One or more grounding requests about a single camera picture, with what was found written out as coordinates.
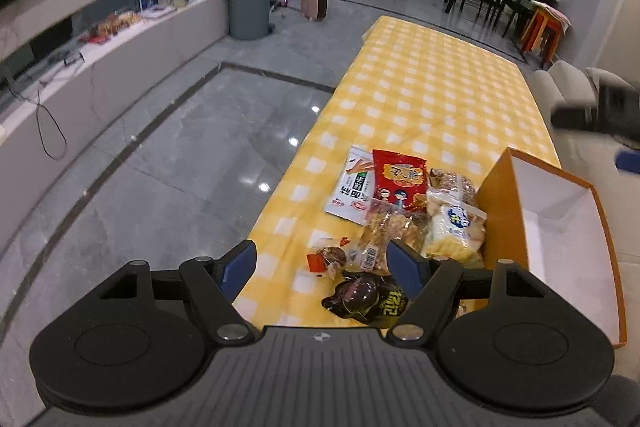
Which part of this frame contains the white balls snack packet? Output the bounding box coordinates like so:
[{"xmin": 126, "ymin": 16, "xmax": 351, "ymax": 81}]
[{"xmin": 420, "ymin": 190, "xmax": 487, "ymax": 268}]

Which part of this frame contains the pink small heater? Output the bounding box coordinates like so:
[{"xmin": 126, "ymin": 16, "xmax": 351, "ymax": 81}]
[{"xmin": 300, "ymin": 0, "xmax": 328, "ymax": 20}]

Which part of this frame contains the dark chocolate snack bag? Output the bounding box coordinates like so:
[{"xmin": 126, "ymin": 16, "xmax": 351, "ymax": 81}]
[{"xmin": 321, "ymin": 271, "xmax": 409, "ymax": 329}]

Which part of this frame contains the grey trash bin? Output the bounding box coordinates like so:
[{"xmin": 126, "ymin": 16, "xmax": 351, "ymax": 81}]
[{"xmin": 229, "ymin": 0, "xmax": 270, "ymax": 40}]

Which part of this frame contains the orange stool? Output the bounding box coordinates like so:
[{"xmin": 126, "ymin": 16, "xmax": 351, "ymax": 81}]
[{"xmin": 521, "ymin": 0, "xmax": 572, "ymax": 67}]

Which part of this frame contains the red snack bag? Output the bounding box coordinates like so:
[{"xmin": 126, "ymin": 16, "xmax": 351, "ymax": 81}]
[{"xmin": 372, "ymin": 150, "xmax": 428, "ymax": 210}]

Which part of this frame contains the black cable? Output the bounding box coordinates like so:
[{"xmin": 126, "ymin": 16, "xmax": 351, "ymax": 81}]
[{"xmin": 4, "ymin": 76, "xmax": 70, "ymax": 162}]

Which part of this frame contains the peanut snack bag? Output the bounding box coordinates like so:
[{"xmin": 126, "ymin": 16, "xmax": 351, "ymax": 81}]
[{"xmin": 430, "ymin": 168, "xmax": 477, "ymax": 206}]

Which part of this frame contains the clear fried snack bag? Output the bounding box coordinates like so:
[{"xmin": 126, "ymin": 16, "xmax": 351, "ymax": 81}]
[{"xmin": 346, "ymin": 199, "xmax": 428, "ymax": 275}]

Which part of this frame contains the white TV cabinet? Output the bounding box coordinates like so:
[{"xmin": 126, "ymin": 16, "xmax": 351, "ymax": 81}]
[{"xmin": 1, "ymin": 0, "xmax": 228, "ymax": 244}]

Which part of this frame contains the yellow checkered tablecloth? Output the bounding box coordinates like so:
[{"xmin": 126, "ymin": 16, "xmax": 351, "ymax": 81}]
[{"xmin": 234, "ymin": 16, "xmax": 558, "ymax": 327}]

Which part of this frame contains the orange cardboard box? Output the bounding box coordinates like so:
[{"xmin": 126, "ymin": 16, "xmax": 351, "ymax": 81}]
[{"xmin": 477, "ymin": 147, "xmax": 627, "ymax": 348}]

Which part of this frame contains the beige sofa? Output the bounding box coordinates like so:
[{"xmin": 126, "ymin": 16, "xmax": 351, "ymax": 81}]
[{"xmin": 527, "ymin": 61, "xmax": 640, "ymax": 381}]

